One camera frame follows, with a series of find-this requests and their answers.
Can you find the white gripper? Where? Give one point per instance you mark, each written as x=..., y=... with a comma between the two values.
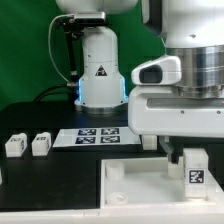
x=156, y=110

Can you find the white square tabletop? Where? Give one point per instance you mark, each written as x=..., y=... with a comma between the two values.
x=143, y=181

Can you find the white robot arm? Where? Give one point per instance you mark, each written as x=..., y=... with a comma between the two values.
x=181, y=93

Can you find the white L-shaped obstacle fixture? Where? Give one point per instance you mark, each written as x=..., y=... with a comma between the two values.
x=188, y=212

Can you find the white sheet with AprilTags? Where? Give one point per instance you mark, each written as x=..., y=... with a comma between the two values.
x=96, y=136

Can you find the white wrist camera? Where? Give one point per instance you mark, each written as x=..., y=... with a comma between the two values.
x=166, y=70

